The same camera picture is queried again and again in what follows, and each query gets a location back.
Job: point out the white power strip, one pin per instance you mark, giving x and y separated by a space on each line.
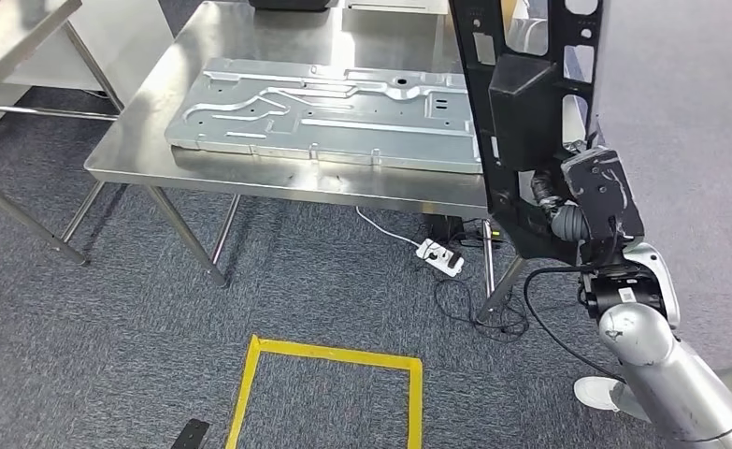
440 257

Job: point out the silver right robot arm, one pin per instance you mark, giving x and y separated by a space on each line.
669 372

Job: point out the yellow floor tape square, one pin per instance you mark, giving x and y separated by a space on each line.
241 396

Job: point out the black moulded tool case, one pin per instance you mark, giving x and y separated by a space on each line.
291 4

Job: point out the person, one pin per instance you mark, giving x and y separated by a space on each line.
595 393

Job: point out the white flat board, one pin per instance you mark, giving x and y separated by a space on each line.
396 6

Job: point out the black left robot foot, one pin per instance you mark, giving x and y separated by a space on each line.
189 435

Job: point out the pale wrist camera on bracket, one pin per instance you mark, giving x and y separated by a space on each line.
604 192

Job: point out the stainless steel side table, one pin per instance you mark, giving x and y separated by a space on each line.
6 37

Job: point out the stamped silver sheet metal panel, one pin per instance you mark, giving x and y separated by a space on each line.
341 124

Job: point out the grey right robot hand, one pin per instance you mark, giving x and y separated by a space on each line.
550 192

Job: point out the black plastic panel part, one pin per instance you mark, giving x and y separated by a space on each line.
520 124

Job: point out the stainless steel workbench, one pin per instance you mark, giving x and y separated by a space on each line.
248 173

